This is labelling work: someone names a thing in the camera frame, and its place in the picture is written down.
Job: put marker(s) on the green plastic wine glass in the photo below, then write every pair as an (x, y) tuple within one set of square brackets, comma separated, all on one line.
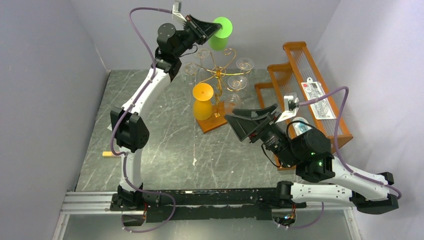
[(219, 40)]

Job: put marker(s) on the clear wine glass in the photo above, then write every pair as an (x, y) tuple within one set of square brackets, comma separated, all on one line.
[(189, 69), (235, 84), (245, 66), (201, 55)]

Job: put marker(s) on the gold wire wine glass rack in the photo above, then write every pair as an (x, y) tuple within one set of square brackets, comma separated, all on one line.
[(216, 76)]

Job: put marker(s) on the yellow pink eraser block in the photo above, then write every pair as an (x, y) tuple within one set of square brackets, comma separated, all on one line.
[(108, 154)]

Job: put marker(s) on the wooden tiered display shelf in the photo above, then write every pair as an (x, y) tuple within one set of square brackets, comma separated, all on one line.
[(301, 76)]

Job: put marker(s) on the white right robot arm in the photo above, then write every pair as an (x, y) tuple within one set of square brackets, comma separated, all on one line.
[(324, 177)]

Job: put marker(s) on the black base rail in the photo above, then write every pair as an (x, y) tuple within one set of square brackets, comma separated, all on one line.
[(157, 206)]

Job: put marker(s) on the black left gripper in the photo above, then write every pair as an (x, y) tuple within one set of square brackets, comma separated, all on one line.
[(204, 31)]

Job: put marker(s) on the yellow plastic wine glass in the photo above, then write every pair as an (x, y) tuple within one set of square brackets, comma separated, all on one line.
[(202, 107)]

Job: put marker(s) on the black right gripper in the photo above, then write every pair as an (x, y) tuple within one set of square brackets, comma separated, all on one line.
[(257, 127)]

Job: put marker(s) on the blue packaged item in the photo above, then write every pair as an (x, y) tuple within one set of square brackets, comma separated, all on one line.
[(301, 125)]

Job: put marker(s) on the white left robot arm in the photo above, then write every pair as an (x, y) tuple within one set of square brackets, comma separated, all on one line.
[(129, 130)]

